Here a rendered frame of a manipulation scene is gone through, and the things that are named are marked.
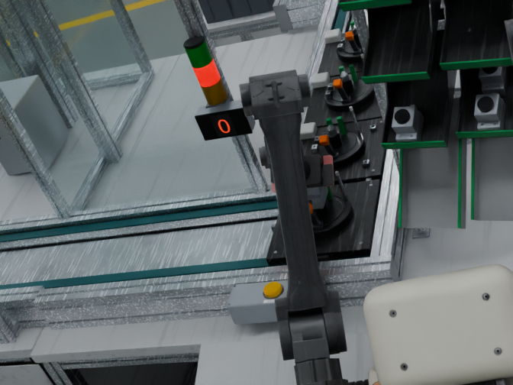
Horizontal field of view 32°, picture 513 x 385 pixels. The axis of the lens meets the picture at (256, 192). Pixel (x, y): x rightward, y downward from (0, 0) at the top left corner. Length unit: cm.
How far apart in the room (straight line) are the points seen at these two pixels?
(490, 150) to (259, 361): 66
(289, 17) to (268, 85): 177
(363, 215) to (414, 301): 83
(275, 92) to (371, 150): 89
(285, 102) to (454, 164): 67
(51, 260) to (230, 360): 67
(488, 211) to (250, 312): 55
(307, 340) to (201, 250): 87
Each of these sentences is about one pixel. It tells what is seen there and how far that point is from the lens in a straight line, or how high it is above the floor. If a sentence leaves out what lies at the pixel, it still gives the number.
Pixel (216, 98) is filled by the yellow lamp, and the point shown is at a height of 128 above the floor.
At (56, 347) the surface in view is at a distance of 228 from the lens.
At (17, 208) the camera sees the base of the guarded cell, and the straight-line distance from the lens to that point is 287.
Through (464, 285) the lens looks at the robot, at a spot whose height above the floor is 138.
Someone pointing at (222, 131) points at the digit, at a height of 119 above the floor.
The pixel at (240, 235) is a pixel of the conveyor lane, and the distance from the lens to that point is 221.
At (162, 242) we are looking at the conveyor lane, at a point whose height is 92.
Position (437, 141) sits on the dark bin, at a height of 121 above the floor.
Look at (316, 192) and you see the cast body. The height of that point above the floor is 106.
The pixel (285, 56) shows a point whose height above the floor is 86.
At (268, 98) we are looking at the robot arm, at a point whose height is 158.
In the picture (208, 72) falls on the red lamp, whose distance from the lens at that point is 201.
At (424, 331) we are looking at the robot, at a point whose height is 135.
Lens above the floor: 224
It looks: 35 degrees down
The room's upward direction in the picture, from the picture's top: 23 degrees counter-clockwise
